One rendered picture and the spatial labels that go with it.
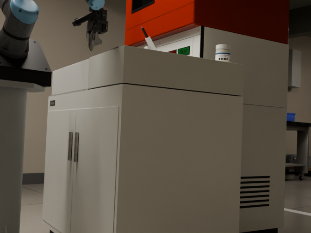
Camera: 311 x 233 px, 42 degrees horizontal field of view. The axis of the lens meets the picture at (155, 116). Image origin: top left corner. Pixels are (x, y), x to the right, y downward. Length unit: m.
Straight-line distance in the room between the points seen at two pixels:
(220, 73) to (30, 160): 3.24
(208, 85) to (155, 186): 0.49
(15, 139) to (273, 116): 1.51
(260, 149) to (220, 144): 0.70
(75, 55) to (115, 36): 0.64
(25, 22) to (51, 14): 3.16
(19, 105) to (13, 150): 0.19
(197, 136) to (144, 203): 0.37
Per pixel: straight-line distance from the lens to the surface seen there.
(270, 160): 2.55
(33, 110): 4.71
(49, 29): 4.89
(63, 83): 2.21
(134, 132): 1.57
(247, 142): 2.41
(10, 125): 1.82
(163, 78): 1.65
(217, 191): 1.83
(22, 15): 1.78
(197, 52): 2.23
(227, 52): 1.95
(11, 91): 1.82
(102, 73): 1.73
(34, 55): 1.94
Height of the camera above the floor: 0.64
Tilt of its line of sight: 2 degrees up
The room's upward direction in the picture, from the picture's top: 2 degrees clockwise
